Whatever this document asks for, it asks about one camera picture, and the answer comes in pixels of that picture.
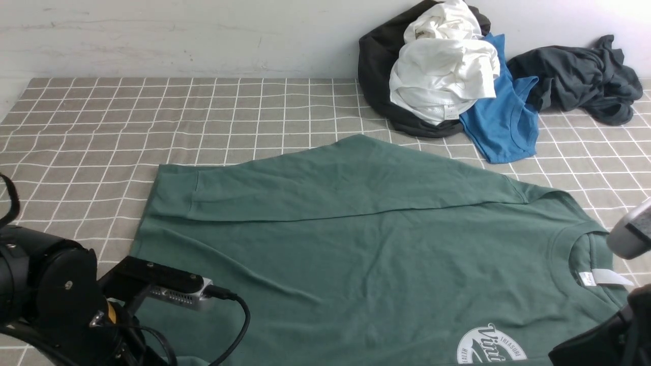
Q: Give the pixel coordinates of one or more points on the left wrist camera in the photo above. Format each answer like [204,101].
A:
[168,284]

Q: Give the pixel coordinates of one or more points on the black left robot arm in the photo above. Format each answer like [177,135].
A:
[53,300]

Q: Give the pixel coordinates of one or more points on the dark grey crumpled shirt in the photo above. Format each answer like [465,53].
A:
[594,79]

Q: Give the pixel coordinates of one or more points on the grey checkered tablecloth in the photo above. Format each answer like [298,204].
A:
[83,151]

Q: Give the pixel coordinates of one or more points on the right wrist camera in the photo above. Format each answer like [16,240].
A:
[630,237]

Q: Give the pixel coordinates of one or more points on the white crumpled shirt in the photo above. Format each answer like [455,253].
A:
[445,65]

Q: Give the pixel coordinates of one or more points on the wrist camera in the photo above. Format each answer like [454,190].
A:
[168,284]
[630,237]

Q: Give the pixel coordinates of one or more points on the green long sleeve shirt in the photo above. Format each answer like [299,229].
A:
[363,252]

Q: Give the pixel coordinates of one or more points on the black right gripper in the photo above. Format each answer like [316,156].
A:
[624,339]

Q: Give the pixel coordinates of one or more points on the black garment under white shirt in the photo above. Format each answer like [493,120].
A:
[379,50]

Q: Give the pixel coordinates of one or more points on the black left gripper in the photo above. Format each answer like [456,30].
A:
[132,348]

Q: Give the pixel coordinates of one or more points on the blue shirt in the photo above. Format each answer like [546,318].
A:
[505,128]

